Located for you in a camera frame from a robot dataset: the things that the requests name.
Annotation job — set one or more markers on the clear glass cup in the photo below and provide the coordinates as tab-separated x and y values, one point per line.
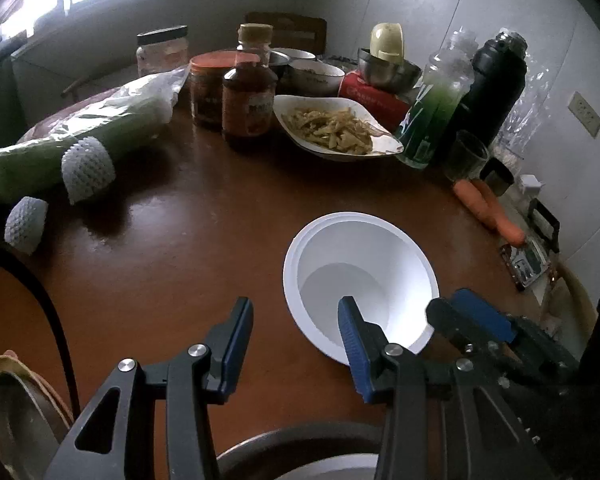
465	157

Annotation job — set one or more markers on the brown sauce bottle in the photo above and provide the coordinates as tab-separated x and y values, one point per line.
247	105

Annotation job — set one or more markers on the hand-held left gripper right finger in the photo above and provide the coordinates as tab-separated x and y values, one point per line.
355	350

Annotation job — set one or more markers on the red cardboard box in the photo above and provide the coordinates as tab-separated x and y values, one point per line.
370	97

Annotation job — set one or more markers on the oval foam-net wrapped fruit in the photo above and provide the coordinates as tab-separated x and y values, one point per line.
26	225

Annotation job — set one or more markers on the red-lid sauce jar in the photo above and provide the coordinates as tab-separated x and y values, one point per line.
207	95

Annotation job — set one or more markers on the wooden chair with slatted back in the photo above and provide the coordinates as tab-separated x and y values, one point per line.
300	30

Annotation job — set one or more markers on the ceramic bowl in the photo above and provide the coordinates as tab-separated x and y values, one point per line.
315	77
292	55

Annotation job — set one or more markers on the cream shell-shaped plate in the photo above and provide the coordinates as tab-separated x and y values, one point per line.
7	362

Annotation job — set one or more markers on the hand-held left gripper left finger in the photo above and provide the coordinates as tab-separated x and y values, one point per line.
235	350

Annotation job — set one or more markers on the carrot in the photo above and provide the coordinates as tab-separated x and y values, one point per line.
505	222
472	200

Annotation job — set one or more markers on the large foam-net wrapped fruit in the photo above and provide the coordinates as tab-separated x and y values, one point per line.
87	170

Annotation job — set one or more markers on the white dish of food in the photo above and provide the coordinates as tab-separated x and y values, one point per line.
330	130

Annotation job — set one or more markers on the green drink bottle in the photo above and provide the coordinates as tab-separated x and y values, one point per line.
430	110

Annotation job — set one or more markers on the wall socket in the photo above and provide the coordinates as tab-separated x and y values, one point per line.
586	114

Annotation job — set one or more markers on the steel bowl with yellow cap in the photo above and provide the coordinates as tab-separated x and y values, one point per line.
390	75

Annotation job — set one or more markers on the large white bowl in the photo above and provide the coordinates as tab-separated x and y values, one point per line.
291	280

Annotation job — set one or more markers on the yellow plastic cap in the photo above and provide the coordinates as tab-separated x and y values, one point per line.
387	42

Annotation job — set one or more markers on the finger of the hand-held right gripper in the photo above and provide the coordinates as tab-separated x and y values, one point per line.
480	310

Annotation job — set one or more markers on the napa cabbage in plastic wrap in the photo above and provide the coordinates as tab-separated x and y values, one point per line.
80	130

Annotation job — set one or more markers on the clear plastic bag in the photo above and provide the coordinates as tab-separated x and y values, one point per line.
540	110

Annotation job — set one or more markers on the small white bowl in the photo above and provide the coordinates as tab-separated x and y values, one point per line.
370	255

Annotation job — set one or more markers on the black-lid glass jar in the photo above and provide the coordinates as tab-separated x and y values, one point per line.
162	55

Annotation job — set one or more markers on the black thermos flask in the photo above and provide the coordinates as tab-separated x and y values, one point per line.
490	90

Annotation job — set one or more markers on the round steel plate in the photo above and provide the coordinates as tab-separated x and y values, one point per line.
20	420

